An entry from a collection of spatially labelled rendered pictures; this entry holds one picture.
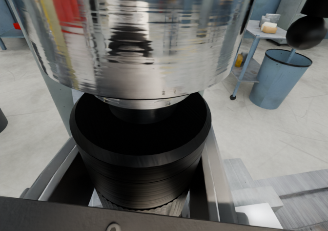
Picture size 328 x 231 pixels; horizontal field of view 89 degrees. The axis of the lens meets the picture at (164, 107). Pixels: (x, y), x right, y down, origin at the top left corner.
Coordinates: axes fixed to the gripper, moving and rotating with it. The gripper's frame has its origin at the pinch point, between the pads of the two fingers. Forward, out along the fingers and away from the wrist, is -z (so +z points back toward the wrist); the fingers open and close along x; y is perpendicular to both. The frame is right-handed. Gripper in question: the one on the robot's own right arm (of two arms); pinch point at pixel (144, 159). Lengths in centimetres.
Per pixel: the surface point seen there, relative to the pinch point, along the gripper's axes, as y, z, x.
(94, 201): 39.1, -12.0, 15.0
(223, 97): 121, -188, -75
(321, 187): 32, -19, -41
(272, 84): 86, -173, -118
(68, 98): 22.1, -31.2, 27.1
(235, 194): 21.3, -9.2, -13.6
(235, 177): 25.2, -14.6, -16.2
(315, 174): 32, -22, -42
